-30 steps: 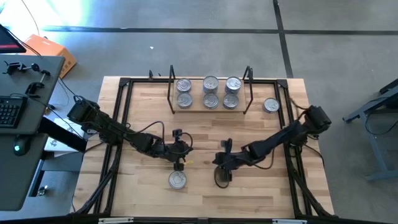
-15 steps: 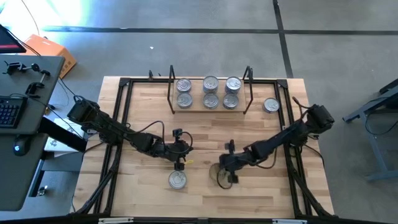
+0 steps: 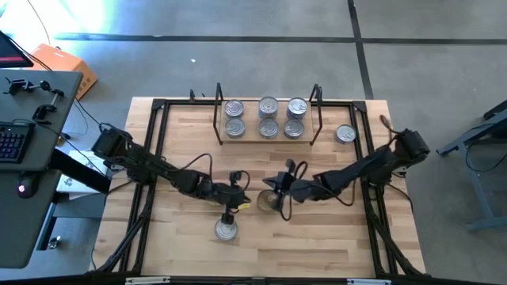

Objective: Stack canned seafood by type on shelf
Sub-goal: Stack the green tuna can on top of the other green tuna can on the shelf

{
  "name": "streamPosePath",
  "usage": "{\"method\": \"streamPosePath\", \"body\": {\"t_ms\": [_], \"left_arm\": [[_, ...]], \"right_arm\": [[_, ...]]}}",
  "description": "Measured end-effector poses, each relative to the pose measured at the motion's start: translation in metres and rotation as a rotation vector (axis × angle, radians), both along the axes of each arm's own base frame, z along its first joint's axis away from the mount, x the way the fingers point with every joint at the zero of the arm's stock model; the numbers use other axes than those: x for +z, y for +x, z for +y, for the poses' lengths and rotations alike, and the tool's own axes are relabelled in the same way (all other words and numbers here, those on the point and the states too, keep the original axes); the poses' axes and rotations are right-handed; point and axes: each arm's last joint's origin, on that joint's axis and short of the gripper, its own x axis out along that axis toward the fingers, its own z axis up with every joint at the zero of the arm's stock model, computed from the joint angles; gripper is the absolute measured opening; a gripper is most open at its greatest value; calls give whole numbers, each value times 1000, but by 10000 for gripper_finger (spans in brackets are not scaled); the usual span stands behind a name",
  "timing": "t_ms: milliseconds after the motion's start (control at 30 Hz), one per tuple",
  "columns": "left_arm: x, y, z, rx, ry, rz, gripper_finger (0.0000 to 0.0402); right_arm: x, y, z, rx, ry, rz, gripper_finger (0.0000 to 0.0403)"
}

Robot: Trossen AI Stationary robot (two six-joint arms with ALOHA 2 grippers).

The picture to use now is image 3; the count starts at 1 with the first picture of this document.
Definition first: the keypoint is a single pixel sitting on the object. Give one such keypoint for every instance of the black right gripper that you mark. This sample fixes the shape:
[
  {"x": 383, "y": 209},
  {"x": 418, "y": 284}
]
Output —
[{"x": 295, "y": 188}]

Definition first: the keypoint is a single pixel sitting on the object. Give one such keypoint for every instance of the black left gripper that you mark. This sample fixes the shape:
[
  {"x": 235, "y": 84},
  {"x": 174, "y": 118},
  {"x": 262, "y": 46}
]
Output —
[{"x": 227, "y": 198}]

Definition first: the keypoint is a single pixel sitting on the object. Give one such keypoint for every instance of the dark blue fish can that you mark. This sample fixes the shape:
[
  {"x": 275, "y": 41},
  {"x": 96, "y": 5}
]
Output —
[
  {"x": 345, "y": 134},
  {"x": 297, "y": 107},
  {"x": 294, "y": 128}
]

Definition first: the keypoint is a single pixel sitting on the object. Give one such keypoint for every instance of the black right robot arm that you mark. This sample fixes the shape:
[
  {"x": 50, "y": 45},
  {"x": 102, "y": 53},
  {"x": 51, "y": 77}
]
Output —
[{"x": 376, "y": 166}]

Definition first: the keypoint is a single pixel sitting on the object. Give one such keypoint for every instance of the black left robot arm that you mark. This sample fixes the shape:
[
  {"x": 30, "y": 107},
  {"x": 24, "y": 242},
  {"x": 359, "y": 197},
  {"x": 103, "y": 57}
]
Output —
[{"x": 150, "y": 166}]

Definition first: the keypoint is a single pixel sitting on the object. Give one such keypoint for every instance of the white paper sheets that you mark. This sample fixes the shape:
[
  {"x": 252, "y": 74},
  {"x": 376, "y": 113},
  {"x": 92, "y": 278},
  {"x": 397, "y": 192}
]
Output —
[{"x": 75, "y": 184}]

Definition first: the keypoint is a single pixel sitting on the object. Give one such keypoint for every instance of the grey office desk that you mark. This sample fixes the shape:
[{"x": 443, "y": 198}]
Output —
[{"x": 39, "y": 221}]

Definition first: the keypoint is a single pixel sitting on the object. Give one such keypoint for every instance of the black computer mouse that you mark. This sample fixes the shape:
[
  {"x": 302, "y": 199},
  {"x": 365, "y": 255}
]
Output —
[{"x": 27, "y": 186}]

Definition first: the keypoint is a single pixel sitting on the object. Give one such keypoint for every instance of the black desk clamp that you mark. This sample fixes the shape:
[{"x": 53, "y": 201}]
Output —
[
  {"x": 16, "y": 85},
  {"x": 45, "y": 109}
]

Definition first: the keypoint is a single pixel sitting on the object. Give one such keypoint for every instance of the orange cardboard box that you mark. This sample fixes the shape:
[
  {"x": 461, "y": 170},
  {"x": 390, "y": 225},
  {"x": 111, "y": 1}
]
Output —
[{"x": 63, "y": 63}]

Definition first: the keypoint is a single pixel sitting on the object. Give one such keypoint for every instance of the black keyboard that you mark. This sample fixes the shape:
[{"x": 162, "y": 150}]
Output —
[{"x": 14, "y": 142}]

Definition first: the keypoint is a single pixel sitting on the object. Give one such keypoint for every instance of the black computer monitor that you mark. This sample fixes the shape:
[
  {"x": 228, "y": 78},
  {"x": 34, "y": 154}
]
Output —
[{"x": 10, "y": 53}]

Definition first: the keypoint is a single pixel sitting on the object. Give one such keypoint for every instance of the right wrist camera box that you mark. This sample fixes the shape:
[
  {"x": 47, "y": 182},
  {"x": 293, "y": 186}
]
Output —
[{"x": 290, "y": 164}]

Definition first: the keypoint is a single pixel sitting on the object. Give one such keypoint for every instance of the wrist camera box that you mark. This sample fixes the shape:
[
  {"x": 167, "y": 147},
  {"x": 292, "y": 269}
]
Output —
[
  {"x": 290, "y": 164},
  {"x": 236, "y": 177}
]

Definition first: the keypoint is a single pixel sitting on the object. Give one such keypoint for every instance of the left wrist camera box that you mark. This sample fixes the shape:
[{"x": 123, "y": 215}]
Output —
[{"x": 236, "y": 177}]

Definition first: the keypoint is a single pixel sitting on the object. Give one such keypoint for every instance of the black frame wooden shelf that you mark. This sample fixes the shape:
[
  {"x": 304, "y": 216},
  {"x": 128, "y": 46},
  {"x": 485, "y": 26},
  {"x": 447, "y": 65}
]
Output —
[{"x": 252, "y": 118}]

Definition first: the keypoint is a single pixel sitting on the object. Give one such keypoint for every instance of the silver metal bracket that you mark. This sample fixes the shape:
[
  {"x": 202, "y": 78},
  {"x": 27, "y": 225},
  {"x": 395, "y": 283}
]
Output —
[
  {"x": 368, "y": 282},
  {"x": 146, "y": 280}
]

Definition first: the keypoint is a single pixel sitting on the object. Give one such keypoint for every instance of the black aluminium table frame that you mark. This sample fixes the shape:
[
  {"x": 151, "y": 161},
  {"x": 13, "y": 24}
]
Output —
[{"x": 340, "y": 103}]

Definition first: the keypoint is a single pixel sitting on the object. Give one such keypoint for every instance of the blue-grey table frame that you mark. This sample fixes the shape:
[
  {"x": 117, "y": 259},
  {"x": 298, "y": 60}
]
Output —
[{"x": 477, "y": 178}]

